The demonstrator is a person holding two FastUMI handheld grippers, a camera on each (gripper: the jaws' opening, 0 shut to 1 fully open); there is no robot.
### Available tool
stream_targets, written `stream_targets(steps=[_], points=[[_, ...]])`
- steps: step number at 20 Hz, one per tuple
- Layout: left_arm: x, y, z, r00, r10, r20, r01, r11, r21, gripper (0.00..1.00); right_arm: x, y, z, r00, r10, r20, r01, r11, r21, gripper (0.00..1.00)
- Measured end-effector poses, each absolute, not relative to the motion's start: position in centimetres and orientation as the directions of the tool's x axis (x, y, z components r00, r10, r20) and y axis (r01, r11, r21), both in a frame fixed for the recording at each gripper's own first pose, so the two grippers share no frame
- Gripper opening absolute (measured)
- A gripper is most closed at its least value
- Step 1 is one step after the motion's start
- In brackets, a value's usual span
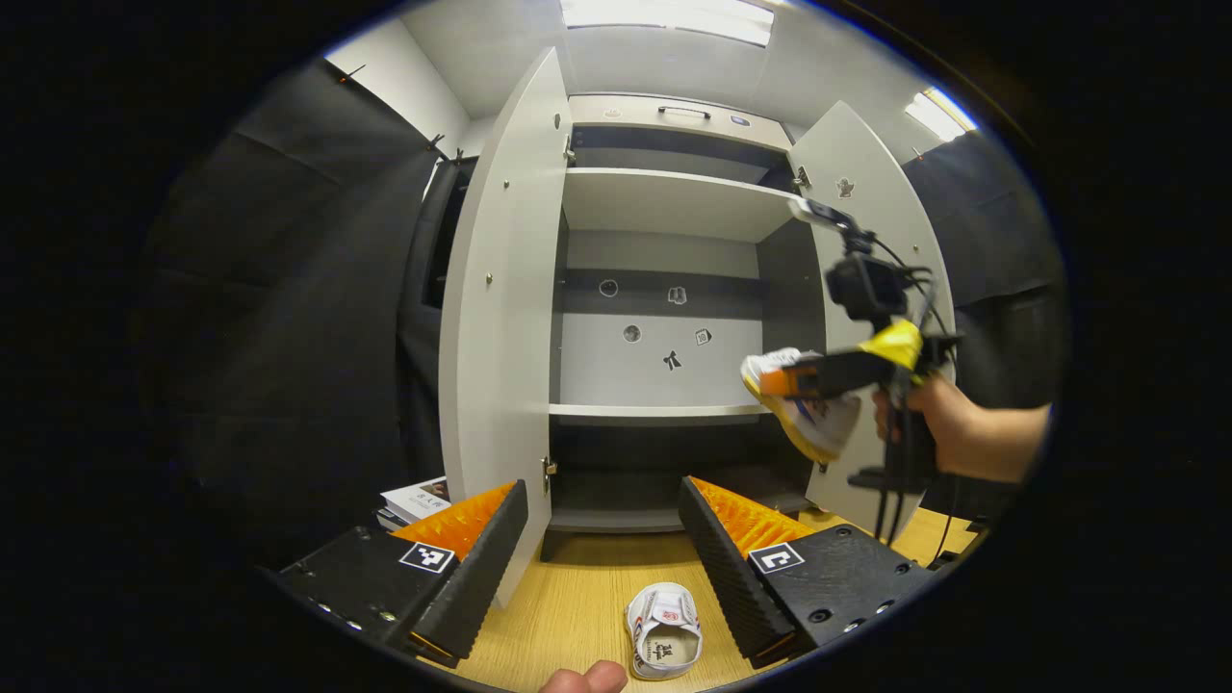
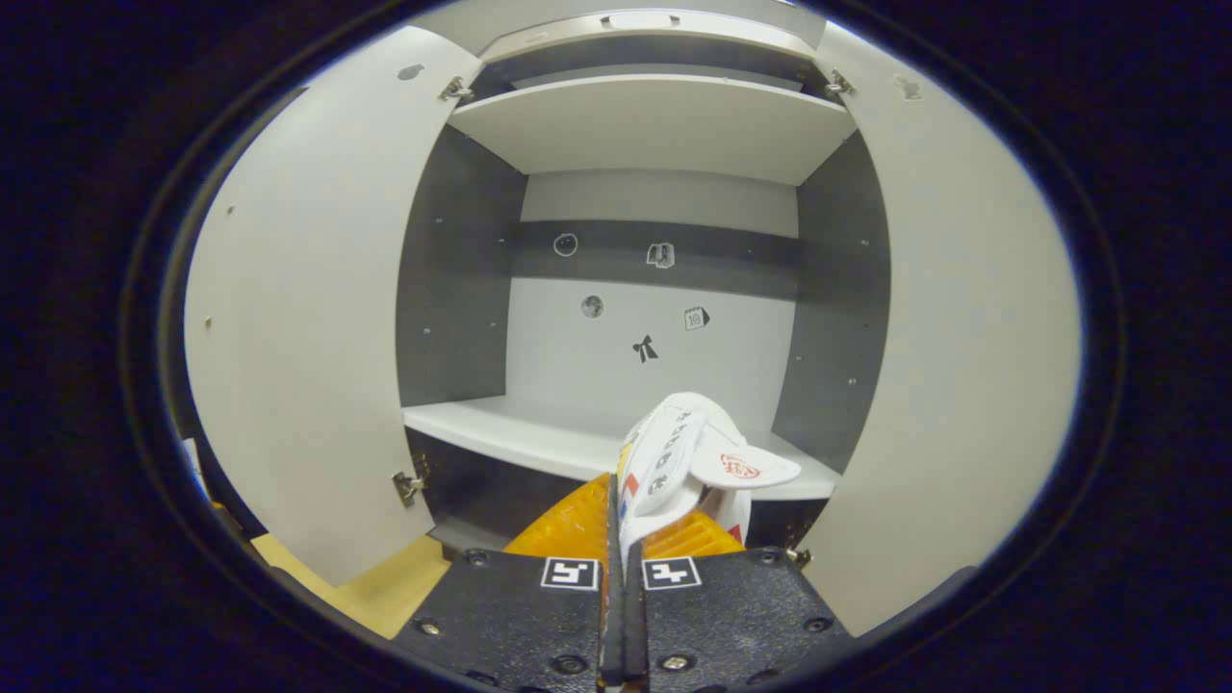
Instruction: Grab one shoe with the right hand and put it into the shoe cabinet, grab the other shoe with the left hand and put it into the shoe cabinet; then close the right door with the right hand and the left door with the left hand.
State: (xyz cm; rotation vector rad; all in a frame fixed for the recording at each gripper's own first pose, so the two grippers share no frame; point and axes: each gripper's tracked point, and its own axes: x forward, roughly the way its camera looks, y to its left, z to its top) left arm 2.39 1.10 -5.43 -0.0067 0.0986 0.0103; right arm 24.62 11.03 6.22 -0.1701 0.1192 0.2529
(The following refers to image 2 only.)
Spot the white canvas shoe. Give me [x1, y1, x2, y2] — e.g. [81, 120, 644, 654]
[616, 392, 803, 578]

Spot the grey shoe cabinet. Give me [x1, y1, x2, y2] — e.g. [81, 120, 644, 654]
[395, 10, 894, 569]

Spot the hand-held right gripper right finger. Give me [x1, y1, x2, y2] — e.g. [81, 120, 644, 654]
[624, 510, 856, 693]

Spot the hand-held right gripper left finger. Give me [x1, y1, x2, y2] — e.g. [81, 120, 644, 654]
[395, 472, 622, 693]

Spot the grey shoe cabinet door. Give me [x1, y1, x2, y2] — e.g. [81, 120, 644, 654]
[183, 26, 482, 586]
[799, 21, 1084, 638]

